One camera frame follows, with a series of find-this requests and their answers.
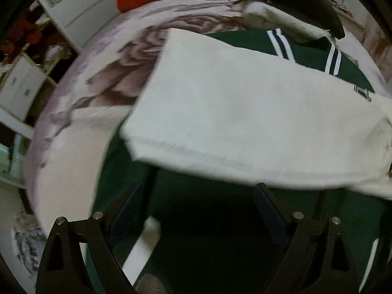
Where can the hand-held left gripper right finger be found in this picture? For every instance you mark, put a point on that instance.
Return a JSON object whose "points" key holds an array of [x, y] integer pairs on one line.
{"points": [[269, 211]]}

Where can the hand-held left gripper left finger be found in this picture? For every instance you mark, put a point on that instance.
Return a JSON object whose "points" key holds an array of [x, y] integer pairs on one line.
{"points": [[128, 209]]}

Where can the green and white jacket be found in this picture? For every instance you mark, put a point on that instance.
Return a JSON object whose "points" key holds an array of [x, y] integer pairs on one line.
{"points": [[232, 110]]}

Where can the dark red clothes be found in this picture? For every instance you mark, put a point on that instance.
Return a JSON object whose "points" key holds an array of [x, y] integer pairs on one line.
{"points": [[24, 33]]}

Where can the floral rose blanket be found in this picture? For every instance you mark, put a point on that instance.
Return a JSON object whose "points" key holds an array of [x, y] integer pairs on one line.
{"points": [[107, 76]]}

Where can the white shelf unit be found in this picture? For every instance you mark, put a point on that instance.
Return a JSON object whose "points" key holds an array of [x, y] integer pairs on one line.
{"points": [[21, 88]]}

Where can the white wardrobe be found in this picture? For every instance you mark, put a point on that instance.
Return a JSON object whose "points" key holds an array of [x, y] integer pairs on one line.
{"points": [[85, 9]]}

